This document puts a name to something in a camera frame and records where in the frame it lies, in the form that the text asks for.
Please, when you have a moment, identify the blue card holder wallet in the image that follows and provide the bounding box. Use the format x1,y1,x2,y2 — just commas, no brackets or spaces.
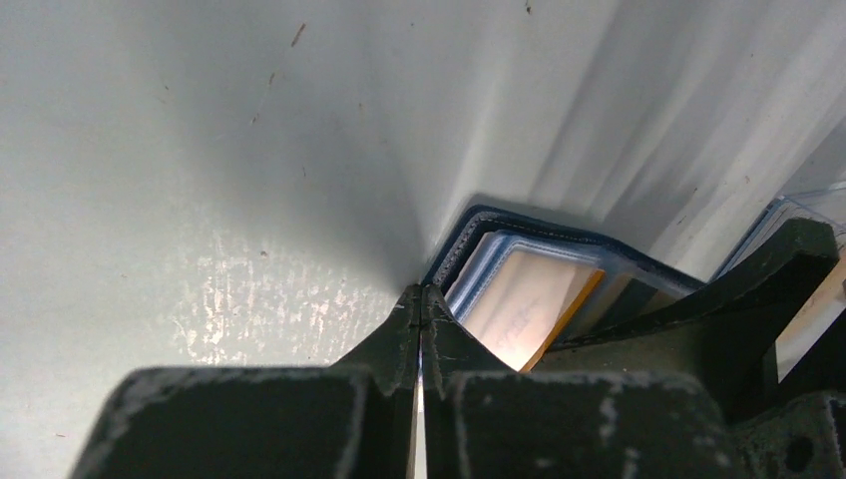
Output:
424,205,704,372

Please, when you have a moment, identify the clear plastic card tray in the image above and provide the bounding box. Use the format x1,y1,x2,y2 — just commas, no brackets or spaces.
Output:
711,182,845,279

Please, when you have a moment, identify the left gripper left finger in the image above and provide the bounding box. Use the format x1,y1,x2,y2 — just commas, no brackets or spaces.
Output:
71,285,422,478

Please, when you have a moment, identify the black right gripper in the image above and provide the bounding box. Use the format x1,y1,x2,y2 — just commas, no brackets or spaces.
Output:
535,219,845,478

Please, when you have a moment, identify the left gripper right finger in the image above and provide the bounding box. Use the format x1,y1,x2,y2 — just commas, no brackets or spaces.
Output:
420,285,744,478

